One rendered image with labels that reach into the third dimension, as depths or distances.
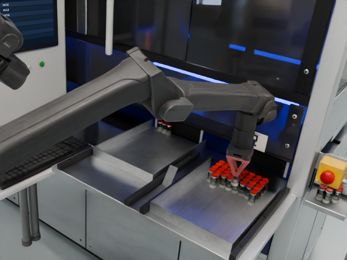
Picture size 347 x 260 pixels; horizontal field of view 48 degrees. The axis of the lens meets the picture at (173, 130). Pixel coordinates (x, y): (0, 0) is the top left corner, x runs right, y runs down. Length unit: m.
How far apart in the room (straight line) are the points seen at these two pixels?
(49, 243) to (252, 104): 1.67
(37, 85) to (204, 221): 0.85
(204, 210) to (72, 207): 1.06
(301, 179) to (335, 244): 1.43
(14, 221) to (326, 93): 1.94
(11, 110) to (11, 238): 1.05
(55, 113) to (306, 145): 0.84
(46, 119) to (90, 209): 1.41
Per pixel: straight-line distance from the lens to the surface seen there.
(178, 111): 0.72
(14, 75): 1.02
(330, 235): 2.76
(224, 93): 0.86
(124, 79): 0.64
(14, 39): 0.97
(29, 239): 2.08
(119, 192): 1.21
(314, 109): 1.21
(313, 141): 1.24
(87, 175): 1.29
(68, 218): 2.17
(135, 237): 1.86
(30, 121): 0.62
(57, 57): 1.64
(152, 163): 1.36
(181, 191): 1.23
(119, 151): 1.42
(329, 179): 1.24
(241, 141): 1.08
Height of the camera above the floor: 1.58
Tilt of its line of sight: 26 degrees down
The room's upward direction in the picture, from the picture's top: 6 degrees clockwise
